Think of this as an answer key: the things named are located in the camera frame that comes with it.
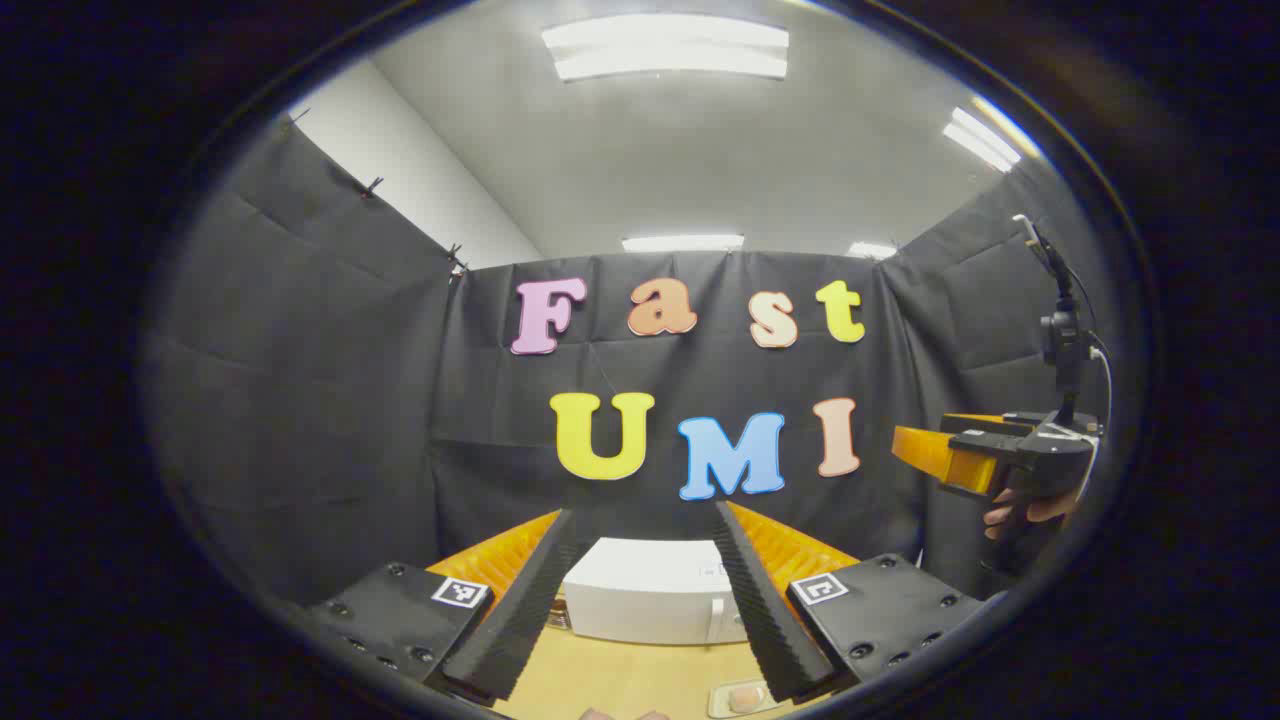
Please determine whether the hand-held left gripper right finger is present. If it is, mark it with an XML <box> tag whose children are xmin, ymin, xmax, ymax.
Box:
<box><xmin>712</xmin><ymin>500</ymin><xmax>986</xmax><ymax>706</ymax></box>

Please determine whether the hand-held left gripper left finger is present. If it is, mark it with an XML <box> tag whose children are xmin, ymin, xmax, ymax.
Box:
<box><xmin>300</xmin><ymin>508</ymin><xmax>581</xmax><ymax>706</ymax></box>

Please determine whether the cream speckled food plate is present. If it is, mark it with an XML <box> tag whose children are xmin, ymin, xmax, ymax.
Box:
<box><xmin>708</xmin><ymin>678</ymin><xmax>781</xmax><ymax>719</ymax></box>

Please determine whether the white microwave oven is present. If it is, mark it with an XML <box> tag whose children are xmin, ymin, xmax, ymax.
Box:
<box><xmin>562</xmin><ymin>537</ymin><xmax>751</xmax><ymax>646</ymax></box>

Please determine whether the black backdrop cloth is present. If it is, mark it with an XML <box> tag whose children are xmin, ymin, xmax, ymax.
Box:
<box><xmin>145</xmin><ymin>115</ymin><xmax>1111</xmax><ymax>611</ymax></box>

